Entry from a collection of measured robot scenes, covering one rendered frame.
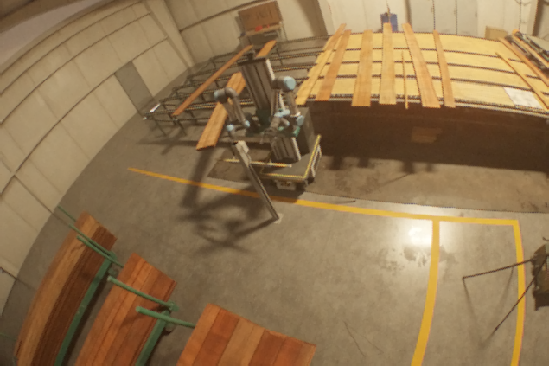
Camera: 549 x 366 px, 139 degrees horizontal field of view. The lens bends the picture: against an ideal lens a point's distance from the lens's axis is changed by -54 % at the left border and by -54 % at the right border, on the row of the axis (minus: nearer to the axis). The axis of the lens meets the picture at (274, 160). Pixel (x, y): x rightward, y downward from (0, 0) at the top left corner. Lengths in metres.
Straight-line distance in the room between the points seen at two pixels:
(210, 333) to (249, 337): 0.35
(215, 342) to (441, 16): 9.09
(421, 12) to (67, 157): 13.26
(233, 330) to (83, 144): 8.91
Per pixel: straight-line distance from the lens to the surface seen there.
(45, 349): 4.70
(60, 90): 9.82
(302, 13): 9.29
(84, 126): 9.86
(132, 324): 2.96
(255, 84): 2.54
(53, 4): 10.70
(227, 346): 1.99
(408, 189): 3.05
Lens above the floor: 2.43
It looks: 41 degrees down
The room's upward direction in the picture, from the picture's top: 23 degrees counter-clockwise
